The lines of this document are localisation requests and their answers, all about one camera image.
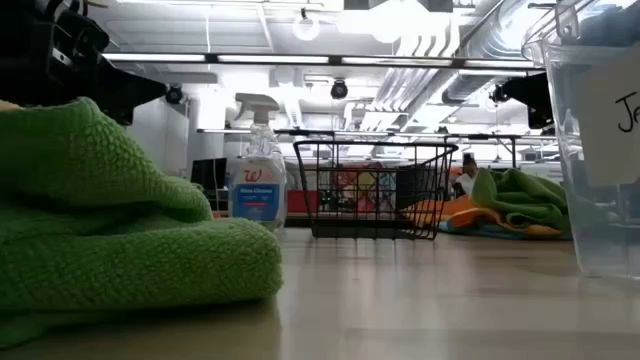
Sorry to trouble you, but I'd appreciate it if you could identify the green microfiber towel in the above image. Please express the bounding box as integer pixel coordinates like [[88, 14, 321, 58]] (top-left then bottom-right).
[[471, 168, 571, 232], [0, 97, 285, 349]]

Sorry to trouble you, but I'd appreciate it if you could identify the red storage bin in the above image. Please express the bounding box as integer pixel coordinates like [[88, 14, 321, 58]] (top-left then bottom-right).
[[287, 189, 321, 215]]

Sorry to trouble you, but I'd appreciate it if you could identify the black computer monitor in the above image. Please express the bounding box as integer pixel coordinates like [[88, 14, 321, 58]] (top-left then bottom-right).
[[190, 157, 229, 192]]

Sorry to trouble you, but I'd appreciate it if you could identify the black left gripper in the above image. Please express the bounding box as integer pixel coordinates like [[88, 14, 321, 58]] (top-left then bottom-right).
[[0, 0, 169, 126]]

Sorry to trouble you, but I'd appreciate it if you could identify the clear plastic bin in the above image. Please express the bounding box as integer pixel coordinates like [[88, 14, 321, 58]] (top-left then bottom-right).
[[521, 0, 640, 281]]

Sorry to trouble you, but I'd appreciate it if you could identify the black overhead rail with lights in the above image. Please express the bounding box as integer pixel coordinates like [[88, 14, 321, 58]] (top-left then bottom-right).
[[102, 52, 539, 70]]

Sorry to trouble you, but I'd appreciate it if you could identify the blue microfiber towel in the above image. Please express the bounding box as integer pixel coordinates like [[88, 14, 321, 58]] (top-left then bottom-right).
[[439, 222, 574, 241]]

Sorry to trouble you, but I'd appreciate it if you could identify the clear glass cleaner spray bottle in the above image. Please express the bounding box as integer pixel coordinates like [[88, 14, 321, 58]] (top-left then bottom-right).
[[227, 93, 289, 232]]

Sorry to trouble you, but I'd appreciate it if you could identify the black background table frame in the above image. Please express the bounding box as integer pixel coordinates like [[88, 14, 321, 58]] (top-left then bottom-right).
[[273, 128, 524, 169]]

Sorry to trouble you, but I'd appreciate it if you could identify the person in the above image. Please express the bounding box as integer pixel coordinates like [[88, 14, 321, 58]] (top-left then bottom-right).
[[452, 154, 481, 199]]

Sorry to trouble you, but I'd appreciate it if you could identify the white paper label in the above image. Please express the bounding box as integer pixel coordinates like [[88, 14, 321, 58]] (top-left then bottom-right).
[[574, 42, 640, 187]]

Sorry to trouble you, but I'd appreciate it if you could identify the black wire basket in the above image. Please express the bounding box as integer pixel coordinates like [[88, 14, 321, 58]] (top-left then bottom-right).
[[293, 139, 459, 241]]

